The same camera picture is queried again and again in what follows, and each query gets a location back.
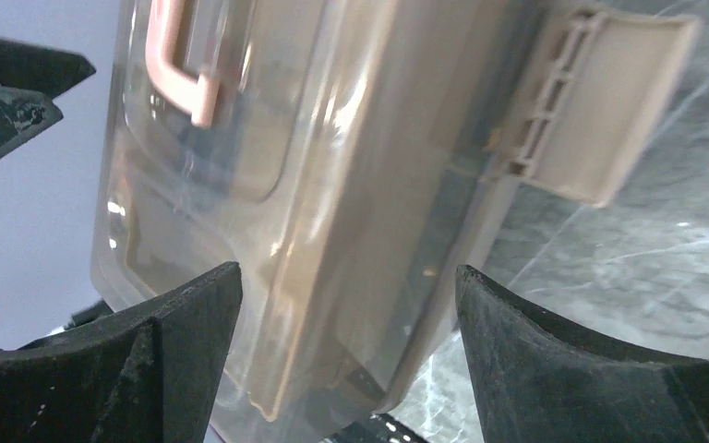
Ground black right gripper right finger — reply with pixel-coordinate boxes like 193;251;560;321
455;265;709;442

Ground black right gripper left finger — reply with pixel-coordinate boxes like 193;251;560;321
0;262;243;442

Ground beige plastic toolbox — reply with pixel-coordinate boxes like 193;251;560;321
91;1;702;442

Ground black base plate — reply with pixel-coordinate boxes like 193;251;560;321
323;413;427;443

